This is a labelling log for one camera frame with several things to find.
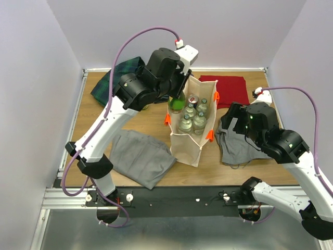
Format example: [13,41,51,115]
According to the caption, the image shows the grey folded cloth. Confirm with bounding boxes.
[215,121,270,169]
[109,130,177,190]

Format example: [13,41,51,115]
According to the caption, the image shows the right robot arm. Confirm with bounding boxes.
[221,102,332,241]

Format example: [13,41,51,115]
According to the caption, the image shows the grey folded cloth left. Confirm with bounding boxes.
[109,130,177,190]

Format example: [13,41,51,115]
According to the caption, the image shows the green plaid cloth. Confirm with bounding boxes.
[90,56,146,106]

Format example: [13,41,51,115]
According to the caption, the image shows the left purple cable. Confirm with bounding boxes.
[60,26,180,228]

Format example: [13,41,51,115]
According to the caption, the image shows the red folded cloth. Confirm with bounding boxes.
[199,76,250,109]

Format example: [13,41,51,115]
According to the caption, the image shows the aluminium frame rail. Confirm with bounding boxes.
[30,189,91,250]

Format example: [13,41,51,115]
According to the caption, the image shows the grey folded cloth right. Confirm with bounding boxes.
[215,121,270,169]

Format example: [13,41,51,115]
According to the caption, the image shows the black mounting base plate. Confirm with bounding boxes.
[85,185,276,219]

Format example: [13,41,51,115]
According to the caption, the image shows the beige canvas bag orange handles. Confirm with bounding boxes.
[164,76,220,167]

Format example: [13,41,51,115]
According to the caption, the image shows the red top drink can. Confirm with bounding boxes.
[187,94,199,107]

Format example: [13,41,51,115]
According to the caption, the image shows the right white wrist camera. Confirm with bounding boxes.
[251,87,273,106]

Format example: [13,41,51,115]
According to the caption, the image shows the clear soda water bottle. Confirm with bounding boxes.
[193,112,207,135]
[178,114,193,134]
[196,98,208,114]
[183,103,196,119]

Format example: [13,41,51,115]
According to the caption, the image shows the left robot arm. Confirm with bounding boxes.
[65,45,198,206]

